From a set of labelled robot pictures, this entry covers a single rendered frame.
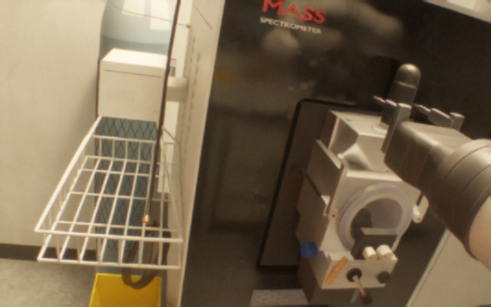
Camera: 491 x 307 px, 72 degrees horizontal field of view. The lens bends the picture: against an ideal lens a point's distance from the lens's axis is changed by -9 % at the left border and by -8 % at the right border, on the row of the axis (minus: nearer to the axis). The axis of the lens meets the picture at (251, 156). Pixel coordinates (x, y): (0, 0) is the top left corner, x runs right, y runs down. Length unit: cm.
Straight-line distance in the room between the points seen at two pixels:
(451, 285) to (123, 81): 70
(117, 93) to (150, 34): 48
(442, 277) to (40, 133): 155
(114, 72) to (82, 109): 95
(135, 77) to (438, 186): 55
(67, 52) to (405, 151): 142
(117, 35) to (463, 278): 106
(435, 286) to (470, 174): 46
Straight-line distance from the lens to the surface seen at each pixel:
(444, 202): 29
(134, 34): 115
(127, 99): 70
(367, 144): 38
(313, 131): 44
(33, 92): 168
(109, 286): 69
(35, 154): 178
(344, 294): 51
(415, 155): 32
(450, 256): 68
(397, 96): 39
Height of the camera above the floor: 139
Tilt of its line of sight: 24 degrees down
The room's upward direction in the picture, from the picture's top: 12 degrees clockwise
